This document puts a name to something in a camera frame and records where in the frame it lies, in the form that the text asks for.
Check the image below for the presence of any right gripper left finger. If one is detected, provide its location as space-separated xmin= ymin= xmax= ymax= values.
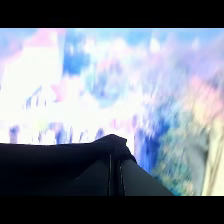
xmin=68 ymin=153 xmax=113 ymax=197

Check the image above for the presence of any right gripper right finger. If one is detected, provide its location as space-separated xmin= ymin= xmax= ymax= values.
xmin=118 ymin=158 xmax=175 ymax=197

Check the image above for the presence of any dark green garment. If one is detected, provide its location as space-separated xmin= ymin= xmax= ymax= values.
xmin=0 ymin=133 xmax=138 ymax=197

